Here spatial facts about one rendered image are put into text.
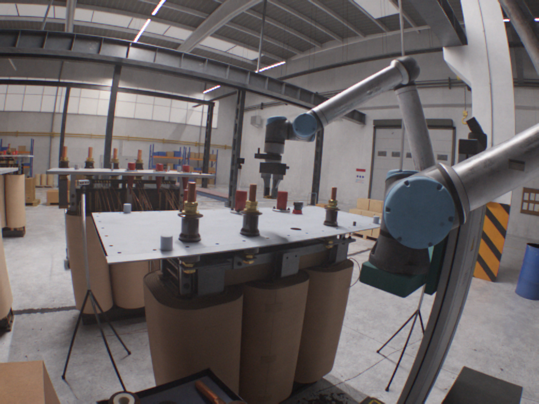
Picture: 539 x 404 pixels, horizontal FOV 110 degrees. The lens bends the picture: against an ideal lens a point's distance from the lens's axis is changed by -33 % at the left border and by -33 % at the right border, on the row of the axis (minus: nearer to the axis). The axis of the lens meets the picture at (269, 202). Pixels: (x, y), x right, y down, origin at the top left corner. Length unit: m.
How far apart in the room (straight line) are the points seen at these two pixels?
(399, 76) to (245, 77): 9.93
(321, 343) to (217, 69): 9.59
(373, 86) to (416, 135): 0.33
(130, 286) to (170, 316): 1.69
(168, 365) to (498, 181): 1.35
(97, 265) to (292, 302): 1.84
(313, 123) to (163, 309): 0.94
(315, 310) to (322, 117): 1.14
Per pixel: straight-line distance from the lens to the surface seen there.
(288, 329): 1.55
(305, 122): 1.08
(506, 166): 0.67
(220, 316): 1.21
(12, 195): 6.47
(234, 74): 10.73
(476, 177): 0.64
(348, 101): 1.13
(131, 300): 2.90
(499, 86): 6.19
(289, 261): 1.40
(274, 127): 1.22
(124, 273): 2.78
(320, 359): 2.01
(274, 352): 1.57
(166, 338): 1.26
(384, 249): 0.79
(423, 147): 1.35
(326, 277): 1.66
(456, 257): 0.87
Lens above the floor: 1.63
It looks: 7 degrees down
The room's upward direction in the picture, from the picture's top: 5 degrees clockwise
